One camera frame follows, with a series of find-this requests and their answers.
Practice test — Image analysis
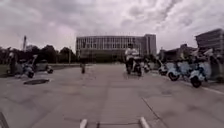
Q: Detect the large grey glass building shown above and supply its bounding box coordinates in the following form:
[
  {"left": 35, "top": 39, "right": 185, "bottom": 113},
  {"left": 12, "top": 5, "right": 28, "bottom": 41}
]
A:
[{"left": 75, "top": 33, "right": 158, "bottom": 63}]

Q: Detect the person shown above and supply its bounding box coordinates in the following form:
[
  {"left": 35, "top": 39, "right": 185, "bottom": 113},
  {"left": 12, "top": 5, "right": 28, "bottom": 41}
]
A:
[
  {"left": 80, "top": 57, "right": 87, "bottom": 75},
  {"left": 7, "top": 51, "right": 18, "bottom": 77},
  {"left": 124, "top": 43, "right": 144, "bottom": 77}
]

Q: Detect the scooter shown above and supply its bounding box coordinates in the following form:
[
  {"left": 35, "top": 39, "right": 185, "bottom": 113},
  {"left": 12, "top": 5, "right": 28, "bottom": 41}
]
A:
[
  {"left": 20, "top": 54, "right": 39, "bottom": 79},
  {"left": 44, "top": 63, "right": 54, "bottom": 75}
]

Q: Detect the low dark building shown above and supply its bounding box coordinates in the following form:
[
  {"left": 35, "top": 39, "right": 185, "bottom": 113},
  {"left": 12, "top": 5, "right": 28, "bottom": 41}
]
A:
[{"left": 158, "top": 43, "right": 198, "bottom": 63}]

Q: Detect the robot's own part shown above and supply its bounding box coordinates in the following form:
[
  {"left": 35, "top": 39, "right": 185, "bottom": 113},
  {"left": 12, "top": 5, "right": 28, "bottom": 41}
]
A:
[
  {"left": 79, "top": 118, "right": 88, "bottom": 128},
  {"left": 139, "top": 116, "right": 151, "bottom": 128}
]

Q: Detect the row of dark trees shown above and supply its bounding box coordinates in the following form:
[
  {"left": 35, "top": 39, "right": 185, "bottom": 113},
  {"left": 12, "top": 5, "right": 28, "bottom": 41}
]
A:
[{"left": 0, "top": 44, "right": 77, "bottom": 65}]

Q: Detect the row of parked scooters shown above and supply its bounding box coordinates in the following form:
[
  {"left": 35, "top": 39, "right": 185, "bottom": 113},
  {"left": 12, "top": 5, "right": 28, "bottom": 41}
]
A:
[{"left": 155, "top": 48, "right": 224, "bottom": 89}]

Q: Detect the dark manhole cover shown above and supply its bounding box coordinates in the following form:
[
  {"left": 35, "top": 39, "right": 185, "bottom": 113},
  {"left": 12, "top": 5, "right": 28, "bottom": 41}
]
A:
[{"left": 23, "top": 78, "right": 50, "bottom": 86}]

